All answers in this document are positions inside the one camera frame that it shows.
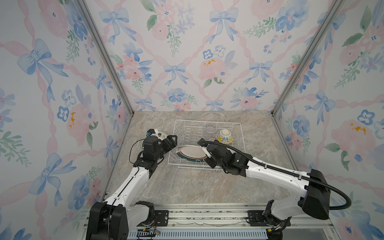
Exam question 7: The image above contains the yellow patterned ceramic bowl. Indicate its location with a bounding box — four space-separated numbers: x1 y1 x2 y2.
216 129 233 145

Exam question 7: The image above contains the right aluminium corner post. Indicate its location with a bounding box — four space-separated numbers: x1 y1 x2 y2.
271 0 344 117

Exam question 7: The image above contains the white wire dish rack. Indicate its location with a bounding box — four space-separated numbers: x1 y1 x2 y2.
168 120 246 170

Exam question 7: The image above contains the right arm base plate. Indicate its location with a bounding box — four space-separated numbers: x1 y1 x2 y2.
246 210 291 229

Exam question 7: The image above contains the aluminium corner post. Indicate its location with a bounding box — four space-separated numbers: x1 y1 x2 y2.
74 0 134 117
271 0 344 117

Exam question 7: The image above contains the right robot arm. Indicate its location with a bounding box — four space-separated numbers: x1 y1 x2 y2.
201 142 331 227

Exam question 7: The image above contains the green and red rimmed plate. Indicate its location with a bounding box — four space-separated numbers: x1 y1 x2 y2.
142 129 177 153

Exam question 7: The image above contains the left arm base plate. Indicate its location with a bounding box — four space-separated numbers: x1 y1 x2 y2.
137 210 170 228

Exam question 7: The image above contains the clear glass tumbler back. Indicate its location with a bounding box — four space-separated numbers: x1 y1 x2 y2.
205 126 216 134

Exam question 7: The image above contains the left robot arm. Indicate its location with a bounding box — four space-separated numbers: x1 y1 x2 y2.
86 134 178 240

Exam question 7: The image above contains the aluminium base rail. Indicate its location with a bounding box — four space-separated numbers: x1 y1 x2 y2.
127 204 340 240

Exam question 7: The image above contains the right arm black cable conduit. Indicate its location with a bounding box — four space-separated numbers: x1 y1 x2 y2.
197 138 352 211

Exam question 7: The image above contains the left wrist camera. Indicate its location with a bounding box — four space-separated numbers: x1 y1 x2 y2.
147 129 168 140

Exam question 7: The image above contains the white plate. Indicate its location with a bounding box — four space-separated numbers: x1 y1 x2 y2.
176 145 207 162

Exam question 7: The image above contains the left aluminium corner post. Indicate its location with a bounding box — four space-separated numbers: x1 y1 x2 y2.
74 0 134 117

